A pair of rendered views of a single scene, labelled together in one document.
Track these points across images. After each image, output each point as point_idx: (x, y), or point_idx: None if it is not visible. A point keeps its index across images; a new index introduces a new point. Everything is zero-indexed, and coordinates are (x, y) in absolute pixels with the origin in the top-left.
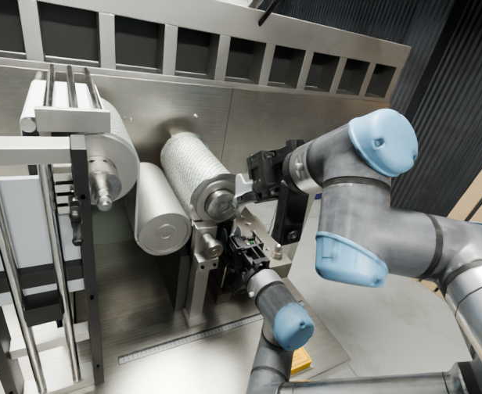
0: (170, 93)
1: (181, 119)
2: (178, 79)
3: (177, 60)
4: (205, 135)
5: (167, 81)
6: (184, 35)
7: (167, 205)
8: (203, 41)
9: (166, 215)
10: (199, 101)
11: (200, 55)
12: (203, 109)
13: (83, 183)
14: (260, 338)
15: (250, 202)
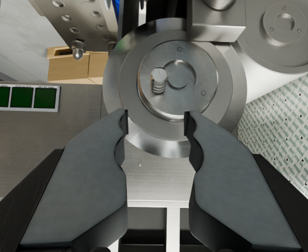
0: (171, 189)
1: (157, 158)
2: (163, 204)
3: (155, 211)
4: (126, 139)
5: (174, 201)
6: (149, 236)
7: (265, 84)
8: (129, 233)
9: (292, 69)
10: (136, 181)
11: (130, 219)
12: (131, 171)
13: None
14: None
15: (237, 193)
